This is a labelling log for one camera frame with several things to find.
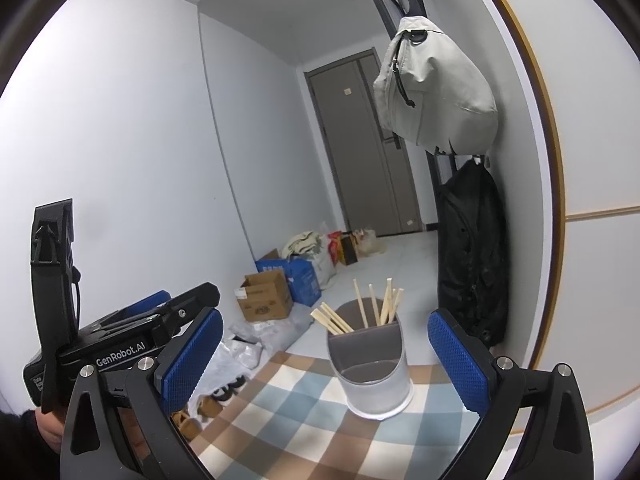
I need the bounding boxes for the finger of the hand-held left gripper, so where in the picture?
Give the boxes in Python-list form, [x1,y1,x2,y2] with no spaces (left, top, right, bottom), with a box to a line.
[125,290,172,318]
[159,282,221,339]

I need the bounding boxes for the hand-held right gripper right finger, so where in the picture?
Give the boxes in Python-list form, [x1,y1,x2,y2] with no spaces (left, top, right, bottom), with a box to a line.
[427,308,596,480]

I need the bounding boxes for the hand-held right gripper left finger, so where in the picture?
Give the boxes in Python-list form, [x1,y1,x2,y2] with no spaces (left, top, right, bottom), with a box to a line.
[60,307,225,480]

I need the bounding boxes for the white divided utensil holder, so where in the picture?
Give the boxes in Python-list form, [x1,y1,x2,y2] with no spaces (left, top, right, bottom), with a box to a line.
[327,300,415,420]

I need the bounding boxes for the bunch of wooden chopsticks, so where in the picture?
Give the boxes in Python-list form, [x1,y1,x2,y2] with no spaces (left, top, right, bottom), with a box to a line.
[310,277,405,337]

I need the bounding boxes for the person's left forearm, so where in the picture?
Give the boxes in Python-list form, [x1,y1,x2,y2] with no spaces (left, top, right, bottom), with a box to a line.
[0,407,63,480]

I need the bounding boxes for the person's left hand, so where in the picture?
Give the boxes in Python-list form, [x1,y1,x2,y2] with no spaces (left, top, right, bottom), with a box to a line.
[36,406,67,456]

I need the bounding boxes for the black and white sandal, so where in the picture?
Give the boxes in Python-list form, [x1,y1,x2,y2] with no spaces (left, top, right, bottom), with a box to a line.
[212,378,247,404]

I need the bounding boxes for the brown slipper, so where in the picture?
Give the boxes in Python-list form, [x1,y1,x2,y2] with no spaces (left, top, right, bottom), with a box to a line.
[171,409,204,439]
[197,395,224,419]

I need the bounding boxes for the crumpled clear plastic sheets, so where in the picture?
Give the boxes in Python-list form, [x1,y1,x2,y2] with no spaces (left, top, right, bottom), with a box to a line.
[199,305,312,402]

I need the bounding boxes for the brown cardboard box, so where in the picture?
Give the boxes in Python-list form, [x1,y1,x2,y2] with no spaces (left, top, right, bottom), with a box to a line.
[235,269,295,322]

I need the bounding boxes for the black backpack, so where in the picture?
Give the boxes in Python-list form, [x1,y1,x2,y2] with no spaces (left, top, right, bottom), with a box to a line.
[437,158,509,349]

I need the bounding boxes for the blue cardboard box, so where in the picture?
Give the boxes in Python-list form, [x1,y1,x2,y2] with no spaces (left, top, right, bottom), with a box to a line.
[255,250,322,307]

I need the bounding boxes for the checkered tablecloth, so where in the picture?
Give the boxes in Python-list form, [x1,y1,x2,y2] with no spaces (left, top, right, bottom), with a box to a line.
[186,350,482,480]

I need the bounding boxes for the white plastic bag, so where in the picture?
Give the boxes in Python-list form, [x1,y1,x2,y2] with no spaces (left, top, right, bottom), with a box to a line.
[352,228,387,257]

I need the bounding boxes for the red and yellow snack bag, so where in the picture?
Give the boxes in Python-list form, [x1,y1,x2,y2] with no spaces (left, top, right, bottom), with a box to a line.
[327,231,359,267]

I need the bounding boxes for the grey door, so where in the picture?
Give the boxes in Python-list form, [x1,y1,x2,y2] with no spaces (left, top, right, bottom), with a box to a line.
[304,48,424,237]

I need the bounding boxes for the white panel with wood trim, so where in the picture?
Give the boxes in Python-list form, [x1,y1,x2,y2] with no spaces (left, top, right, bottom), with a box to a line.
[469,0,640,432]

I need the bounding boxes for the grey sling bag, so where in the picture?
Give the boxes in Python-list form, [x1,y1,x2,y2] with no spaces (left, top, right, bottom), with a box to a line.
[372,16,499,155]

